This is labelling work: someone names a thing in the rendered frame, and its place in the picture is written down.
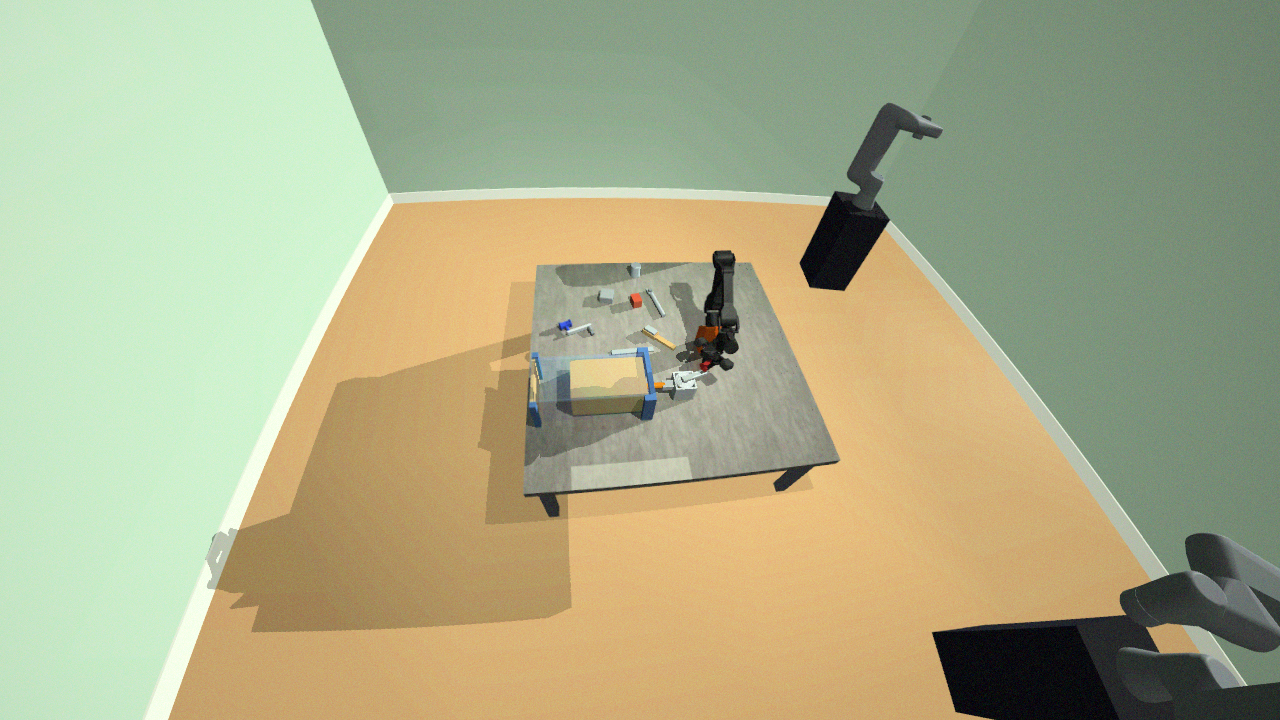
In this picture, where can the clear-panelled rack with blue frame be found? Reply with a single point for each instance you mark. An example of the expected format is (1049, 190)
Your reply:
(591, 386)

